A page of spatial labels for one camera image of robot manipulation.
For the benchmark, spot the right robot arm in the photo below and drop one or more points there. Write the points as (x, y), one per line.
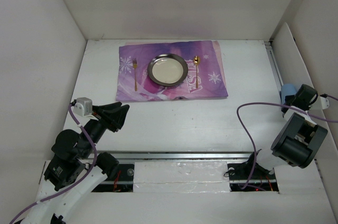
(300, 138)

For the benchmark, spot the gold spoon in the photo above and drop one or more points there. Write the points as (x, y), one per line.
(196, 61)

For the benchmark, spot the aluminium front rail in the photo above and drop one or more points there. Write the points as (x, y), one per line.
(134, 155)

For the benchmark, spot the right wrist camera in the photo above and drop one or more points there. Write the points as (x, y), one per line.
(321, 103)

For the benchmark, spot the blue plastic cup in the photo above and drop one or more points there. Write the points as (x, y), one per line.
(287, 92)

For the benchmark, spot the aluminium rail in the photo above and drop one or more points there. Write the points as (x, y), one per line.
(134, 155)
(274, 66)

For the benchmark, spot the aluminium right side rail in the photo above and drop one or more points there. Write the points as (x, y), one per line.
(274, 66)

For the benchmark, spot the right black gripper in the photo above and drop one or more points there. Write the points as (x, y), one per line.
(289, 98)

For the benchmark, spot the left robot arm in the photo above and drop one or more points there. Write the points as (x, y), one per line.
(76, 167)

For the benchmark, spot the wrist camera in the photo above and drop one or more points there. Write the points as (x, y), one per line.
(82, 106)
(321, 103)

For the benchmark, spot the purple Elsa cloth placemat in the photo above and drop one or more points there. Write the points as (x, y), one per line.
(211, 77)

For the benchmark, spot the white foam block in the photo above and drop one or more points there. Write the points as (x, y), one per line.
(181, 177)

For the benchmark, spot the steel plate with cream centre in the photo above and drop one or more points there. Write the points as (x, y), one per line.
(167, 70)

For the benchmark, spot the gold fork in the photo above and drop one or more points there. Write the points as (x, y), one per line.
(135, 73)

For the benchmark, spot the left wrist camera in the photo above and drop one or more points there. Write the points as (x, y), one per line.
(82, 106)

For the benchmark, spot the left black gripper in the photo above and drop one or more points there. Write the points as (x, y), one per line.
(112, 114)

